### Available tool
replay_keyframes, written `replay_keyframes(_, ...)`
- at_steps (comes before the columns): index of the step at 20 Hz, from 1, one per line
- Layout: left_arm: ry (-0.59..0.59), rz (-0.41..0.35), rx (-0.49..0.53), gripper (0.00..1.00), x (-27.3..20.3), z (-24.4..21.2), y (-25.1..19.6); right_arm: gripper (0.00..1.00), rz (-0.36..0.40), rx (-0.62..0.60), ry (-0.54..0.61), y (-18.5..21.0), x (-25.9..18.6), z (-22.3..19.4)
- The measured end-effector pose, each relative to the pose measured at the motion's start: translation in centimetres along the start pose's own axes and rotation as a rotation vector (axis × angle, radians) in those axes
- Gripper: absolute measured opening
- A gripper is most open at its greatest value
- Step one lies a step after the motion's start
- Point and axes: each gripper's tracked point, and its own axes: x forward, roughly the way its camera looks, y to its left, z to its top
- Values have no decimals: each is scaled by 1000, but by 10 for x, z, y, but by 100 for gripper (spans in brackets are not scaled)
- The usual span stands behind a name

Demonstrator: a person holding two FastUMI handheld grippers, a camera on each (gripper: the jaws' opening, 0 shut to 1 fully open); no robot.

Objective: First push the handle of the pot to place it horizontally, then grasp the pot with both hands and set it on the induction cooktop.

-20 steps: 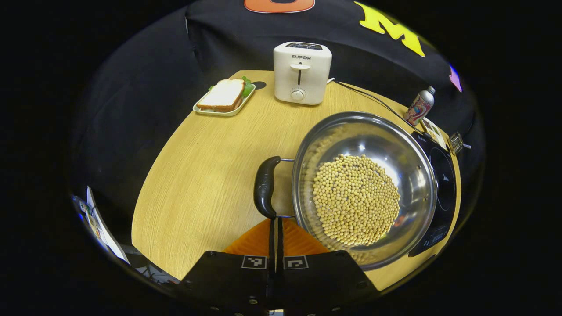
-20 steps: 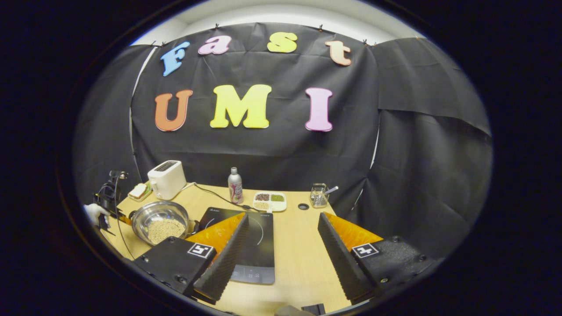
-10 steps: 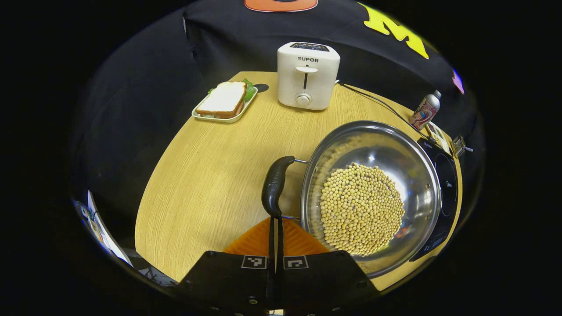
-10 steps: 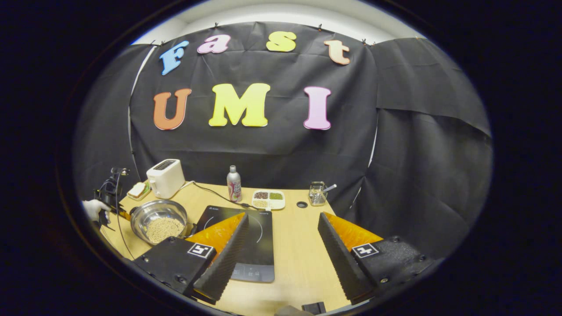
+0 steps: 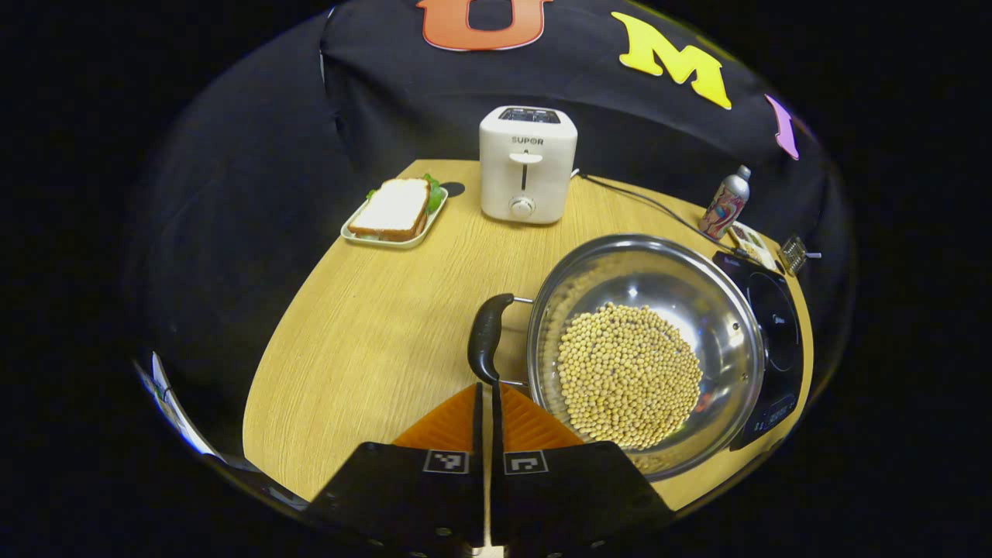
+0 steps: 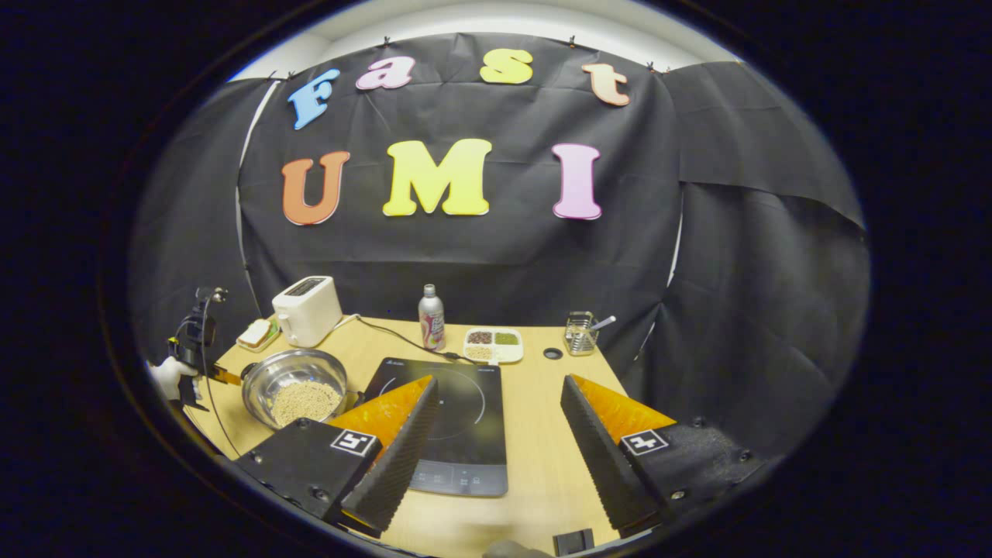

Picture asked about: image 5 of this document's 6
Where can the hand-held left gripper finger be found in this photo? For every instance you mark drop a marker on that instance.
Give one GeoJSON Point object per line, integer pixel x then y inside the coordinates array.
{"type": "Point", "coordinates": [497, 434]}
{"type": "Point", "coordinates": [478, 434]}

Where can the black induction cooktop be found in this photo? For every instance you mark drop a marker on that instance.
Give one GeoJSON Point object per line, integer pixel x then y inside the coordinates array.
{"type": "Point", "coordinates": [775, 325]}

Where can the pile of soybeans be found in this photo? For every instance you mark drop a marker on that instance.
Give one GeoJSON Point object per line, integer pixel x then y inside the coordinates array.
{"type": "Point", "coordinates": [628, 372]}

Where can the sandwich with lettuce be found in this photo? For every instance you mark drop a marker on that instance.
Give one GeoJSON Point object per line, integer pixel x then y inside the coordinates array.
{"type": "Point", "coordinates": [391, 208]}

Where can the black table grommet hole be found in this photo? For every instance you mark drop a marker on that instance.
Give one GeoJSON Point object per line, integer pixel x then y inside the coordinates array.
{"type": "Point", "coordinates": [453, 188]}

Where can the white toaster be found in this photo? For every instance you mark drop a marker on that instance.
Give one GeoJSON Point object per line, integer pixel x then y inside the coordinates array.
{"type": "Point", "coordinates": [527, 178]}

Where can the white divided bean dish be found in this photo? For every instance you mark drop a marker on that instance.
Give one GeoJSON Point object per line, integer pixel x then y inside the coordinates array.
{"type": "Point", "coordinates": [748, 236]}

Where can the silver printed bottle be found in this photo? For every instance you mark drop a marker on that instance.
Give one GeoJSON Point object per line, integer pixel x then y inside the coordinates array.
{"type": "Point", "coordinates": [725, 205]}

